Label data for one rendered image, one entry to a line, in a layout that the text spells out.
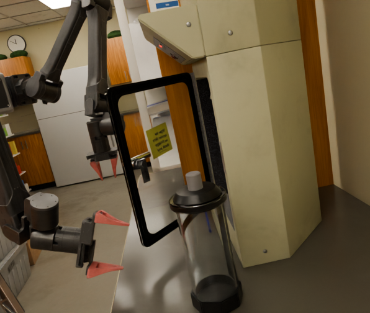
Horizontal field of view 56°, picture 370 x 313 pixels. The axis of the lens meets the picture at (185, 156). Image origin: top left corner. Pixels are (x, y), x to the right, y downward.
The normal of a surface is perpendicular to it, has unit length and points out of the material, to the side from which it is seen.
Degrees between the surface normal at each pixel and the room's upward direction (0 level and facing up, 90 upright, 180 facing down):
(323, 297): 0
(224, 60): 90
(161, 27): 90
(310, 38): 90
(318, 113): 90
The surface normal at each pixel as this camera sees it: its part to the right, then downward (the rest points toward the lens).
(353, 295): -0.19, -0.96
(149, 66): -0.38, 0.36
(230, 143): 0.07, 0.22
